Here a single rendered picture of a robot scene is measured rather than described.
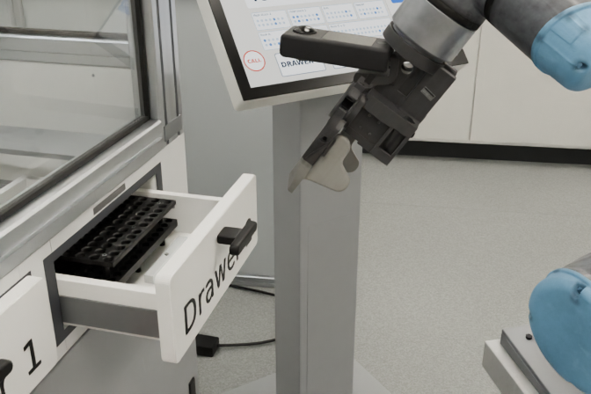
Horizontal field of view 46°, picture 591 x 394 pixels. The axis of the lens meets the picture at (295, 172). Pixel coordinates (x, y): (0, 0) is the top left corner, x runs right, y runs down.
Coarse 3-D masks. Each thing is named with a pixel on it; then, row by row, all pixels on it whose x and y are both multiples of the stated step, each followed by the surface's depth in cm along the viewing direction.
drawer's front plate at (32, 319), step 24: (24, 288) 69; (0, 312) 65; (24, 312) 68; (48, 312) 73; (0, 336) 65; (24, 336) 69; (48, 336) 73; (24, 360) 69; (48, 360) 73; (24, 384) 70
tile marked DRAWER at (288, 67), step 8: (280, 56) 123; (280, 64) 122; (288, 64) 123; (296, 64) 124; (304, 64) 125; (312, 64) 125; (320, 64) 126; (288, 72) 123; (296, 72) 123; (304, 72) 124; (312, 72) 125
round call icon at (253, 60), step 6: (258, 48) 122; (240, 54) 120; (246, 54) 120; (252, 54) 121; (258, 54) 121; (246, 60) 120; (252, 60) 120; (258, 60) 121; (264, 60) 121; (246, 66) 119; (252, 66) 120; (258, 66) 120; (264, 66) 121; (252, 72) 120
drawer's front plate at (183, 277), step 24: (240, 192) 91; (216, 216) 84; (240, 216) 91; (192, 240) 78; (216, 240) 83; (168, 264) 73; (192, 264) 76; (216, 264) 84; (240, 264) 93; (168, 288) 71; (192, 288) 77; (216, 288) 85; (168, 312) 72; (192, 312) 78; (168, 336) 73; (192, 336) 78; (168, 360) 75
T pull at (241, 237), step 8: (248, 224) 85; (256, 224) 86; (224, 232) 83; (232, 232) 83; (240, 232) 83; (248, 232) 84; (224, 240) 83; (232, 240) 82; (240, 240) 81; (248, 240) 84; (232, 248) 80; (240, 248) 81
